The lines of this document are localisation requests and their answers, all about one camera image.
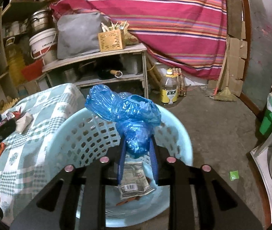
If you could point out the red plastic basket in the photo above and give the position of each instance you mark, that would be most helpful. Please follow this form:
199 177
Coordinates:
33 71

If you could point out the yellow egg tray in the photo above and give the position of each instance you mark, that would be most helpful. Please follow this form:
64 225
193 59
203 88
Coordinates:
9 105

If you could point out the pink foil wrapper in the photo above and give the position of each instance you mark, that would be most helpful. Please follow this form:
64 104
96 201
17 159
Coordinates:
6 117

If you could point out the cardboard box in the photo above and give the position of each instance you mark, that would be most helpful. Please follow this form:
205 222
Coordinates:
27 89

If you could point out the beige cloth pouch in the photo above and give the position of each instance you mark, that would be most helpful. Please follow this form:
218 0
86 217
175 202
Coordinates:
23 122

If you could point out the yellow utensil holder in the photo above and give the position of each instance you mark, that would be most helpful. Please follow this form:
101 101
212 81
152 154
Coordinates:
112 37

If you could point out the striped magenta cloth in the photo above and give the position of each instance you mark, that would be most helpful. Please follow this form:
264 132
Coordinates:
189 34

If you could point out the clear orange snack wrapper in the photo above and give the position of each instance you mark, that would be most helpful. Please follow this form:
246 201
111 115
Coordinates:
128 200

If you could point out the light blue plastic basket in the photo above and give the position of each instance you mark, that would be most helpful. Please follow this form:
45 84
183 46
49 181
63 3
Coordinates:
84 137

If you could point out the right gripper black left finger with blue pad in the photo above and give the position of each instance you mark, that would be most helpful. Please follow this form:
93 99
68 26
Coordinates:
55 206

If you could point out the black white printed snack bag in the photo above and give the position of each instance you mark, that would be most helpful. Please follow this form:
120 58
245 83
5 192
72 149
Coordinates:
134 182

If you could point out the red silver chip bag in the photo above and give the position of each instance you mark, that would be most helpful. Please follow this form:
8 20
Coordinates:
17 114

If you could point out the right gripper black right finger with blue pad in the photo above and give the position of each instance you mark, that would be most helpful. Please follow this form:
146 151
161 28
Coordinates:
199 197

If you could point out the wooden handled pan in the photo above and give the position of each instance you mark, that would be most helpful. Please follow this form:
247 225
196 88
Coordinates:
117 74

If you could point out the oil bottle on floor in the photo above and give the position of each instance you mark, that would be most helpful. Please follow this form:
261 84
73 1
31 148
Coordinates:
169 88

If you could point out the grey fabric cover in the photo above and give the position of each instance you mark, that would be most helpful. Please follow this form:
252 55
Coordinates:
78 34

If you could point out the steel cooking pot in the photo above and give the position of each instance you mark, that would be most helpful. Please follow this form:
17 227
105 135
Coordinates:
40 21

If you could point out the blue plastic bag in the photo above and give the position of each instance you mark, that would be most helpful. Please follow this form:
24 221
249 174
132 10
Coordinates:
135 117

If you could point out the straw broom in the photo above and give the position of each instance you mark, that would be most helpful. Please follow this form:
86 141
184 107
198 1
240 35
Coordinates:
225 94

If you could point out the green checkered tablecloth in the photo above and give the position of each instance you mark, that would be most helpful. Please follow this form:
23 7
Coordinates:
22 163

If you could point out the wooden low cabinet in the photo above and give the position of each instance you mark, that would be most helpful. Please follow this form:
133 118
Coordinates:
93 69

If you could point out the yellow oil jug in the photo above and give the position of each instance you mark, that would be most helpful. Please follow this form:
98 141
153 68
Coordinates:
15 61

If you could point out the white plastic bucket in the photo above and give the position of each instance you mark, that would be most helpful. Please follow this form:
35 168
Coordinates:
44 42

